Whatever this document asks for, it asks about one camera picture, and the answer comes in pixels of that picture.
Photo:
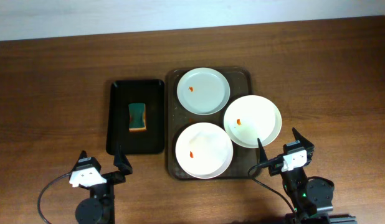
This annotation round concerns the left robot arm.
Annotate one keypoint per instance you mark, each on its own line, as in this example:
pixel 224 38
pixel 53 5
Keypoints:
pixel 100 206

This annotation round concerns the black base bracket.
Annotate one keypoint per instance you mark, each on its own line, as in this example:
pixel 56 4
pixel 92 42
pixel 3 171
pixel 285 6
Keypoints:
pixel 335 219

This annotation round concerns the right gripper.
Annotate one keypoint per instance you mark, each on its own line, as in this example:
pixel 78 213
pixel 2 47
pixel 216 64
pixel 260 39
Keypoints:
pixel 276 168

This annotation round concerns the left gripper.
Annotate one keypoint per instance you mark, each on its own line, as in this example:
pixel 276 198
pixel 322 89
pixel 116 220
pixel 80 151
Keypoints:
pixel 109 177

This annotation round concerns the black rectangular tray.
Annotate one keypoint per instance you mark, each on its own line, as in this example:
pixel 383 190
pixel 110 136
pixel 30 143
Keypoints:
pixel 122 94

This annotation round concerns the white plate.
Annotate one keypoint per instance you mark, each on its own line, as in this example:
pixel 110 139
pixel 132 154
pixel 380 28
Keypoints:
pixel 204 150
pixel 203 91
pixel 252 120

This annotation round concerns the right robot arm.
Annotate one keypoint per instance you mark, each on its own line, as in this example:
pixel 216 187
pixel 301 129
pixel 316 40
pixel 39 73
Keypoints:
pixel 309 198

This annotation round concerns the green and yellow sponge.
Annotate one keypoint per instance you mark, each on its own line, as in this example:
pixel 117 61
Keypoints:
pixel 137 112

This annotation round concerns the brown plastic serving tray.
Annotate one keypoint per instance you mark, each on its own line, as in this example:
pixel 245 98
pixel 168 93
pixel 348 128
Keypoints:
pixel 178 119

